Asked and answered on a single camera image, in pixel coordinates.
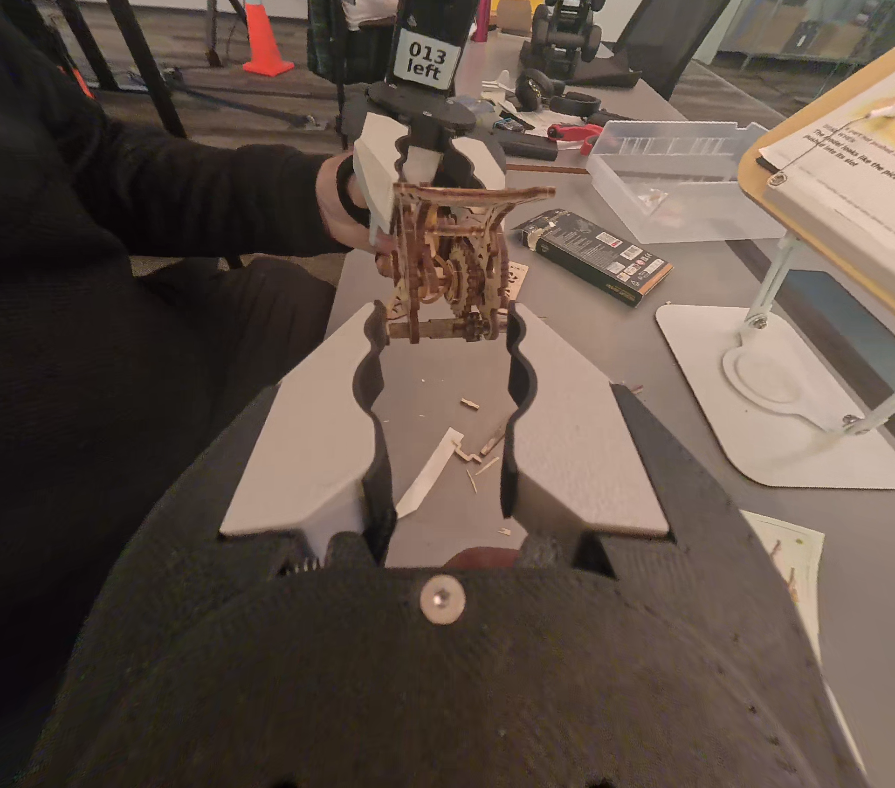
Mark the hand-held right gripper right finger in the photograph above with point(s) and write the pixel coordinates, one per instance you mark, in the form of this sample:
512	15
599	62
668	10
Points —
587	452

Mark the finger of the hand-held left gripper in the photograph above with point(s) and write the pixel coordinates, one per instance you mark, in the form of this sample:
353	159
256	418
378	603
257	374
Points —
374	172
489	165

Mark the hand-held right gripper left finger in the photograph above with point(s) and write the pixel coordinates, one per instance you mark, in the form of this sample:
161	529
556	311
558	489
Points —
300	452

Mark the wooden mechanical model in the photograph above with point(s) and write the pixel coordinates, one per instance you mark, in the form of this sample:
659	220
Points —
447	242

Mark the person's left forearm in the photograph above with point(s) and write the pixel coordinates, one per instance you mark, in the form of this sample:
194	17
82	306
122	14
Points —
210	186

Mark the wooden parts sheet gear wheels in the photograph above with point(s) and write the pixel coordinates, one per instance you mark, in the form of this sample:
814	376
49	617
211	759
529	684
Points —
517	277

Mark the person's left hand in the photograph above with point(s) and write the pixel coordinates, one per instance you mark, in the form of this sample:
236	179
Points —
327	200

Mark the black flat device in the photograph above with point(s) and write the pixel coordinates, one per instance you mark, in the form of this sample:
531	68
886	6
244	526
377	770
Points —
531	148

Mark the brown cardboard box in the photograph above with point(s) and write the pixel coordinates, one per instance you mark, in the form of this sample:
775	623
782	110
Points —
514	18

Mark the red hand tool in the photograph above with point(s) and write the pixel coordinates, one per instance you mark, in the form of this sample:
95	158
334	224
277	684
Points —
570	133

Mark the black headphones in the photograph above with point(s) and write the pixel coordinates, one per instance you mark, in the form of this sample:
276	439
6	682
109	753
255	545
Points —
535	88

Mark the long dark wooden strip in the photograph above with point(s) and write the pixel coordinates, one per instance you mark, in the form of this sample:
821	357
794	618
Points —
491	442

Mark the thin wooden sliver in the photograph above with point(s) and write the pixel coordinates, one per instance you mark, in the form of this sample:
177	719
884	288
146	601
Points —
472	481
487	465

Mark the white paper strip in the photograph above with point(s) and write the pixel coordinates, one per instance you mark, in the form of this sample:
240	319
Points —
430	473

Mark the black cardboard box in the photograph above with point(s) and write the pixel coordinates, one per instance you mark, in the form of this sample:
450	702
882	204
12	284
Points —
594	256

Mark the orange traffic cone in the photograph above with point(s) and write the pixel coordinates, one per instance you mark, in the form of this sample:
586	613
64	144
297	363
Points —
262	32

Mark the white document stand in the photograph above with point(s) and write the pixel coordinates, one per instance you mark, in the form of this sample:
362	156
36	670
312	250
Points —
769	438

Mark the clear plastic organizer box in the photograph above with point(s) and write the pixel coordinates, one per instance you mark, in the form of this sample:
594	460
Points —
699	200

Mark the illustrated instruction booklet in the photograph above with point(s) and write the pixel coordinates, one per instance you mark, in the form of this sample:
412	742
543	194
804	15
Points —
783	564

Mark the storage shelf with boxes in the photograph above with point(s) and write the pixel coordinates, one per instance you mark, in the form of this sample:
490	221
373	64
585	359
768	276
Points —
769	25

